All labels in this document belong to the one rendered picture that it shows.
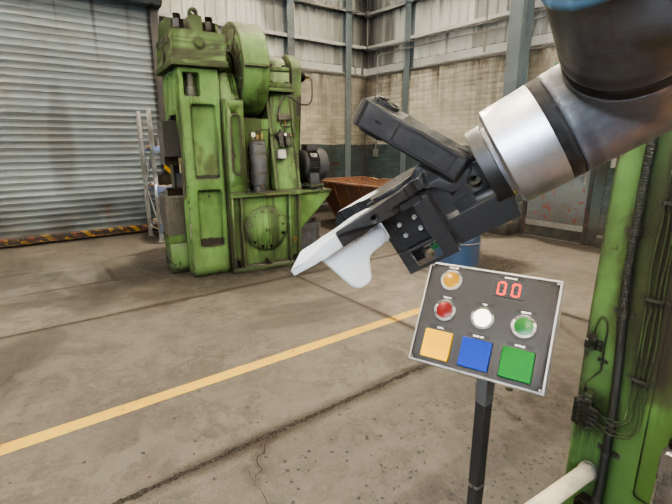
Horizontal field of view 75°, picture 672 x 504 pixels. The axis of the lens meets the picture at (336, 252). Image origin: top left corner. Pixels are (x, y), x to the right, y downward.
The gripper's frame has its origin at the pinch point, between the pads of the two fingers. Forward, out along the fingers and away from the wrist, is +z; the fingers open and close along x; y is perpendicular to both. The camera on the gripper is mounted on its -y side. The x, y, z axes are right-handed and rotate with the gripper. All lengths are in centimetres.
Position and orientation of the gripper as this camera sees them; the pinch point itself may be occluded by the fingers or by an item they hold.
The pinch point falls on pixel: (312, 240)
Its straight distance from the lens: 47.2
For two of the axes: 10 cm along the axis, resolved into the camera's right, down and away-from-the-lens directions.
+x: 2.7, -3.6, 8.9
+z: -8.0, 4.3, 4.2
